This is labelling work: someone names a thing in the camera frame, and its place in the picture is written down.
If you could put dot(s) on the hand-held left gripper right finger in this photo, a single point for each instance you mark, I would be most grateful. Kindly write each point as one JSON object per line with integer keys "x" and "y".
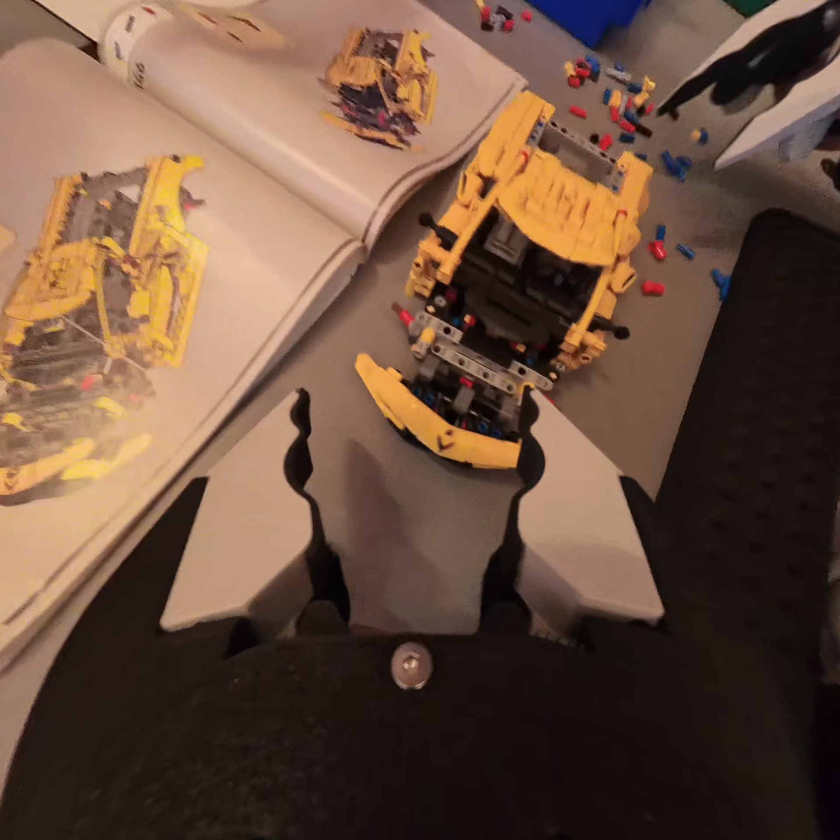
{"x": 577, "y": 538}

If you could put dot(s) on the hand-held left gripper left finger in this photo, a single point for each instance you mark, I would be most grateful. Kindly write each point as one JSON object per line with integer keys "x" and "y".
{"x": 243, "y": 538}

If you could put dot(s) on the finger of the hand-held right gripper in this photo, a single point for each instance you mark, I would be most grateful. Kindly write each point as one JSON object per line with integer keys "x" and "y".
{"x": 787, "y": 124}
{"x": 722, "y": 46}

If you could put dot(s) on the pile of small coloured pins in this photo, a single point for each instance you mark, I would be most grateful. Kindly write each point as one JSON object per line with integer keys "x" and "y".
{"x": 623, "y": 105}

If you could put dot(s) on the yellow arrow panel assembly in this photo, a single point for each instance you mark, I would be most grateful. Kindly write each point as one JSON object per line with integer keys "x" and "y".
{"x": 420, "y": 420}

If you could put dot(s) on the blue plastic bin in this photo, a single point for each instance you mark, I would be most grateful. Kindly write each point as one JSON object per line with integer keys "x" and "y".
{"x": 590, "y": 19}

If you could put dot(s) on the yellow toy car model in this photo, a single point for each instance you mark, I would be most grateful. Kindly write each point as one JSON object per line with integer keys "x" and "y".
{"x": 564, "y": 197}

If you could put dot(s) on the open instruction booklet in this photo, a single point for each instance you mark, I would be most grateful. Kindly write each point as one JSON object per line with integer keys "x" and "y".
{"x": 262, "y": 229}

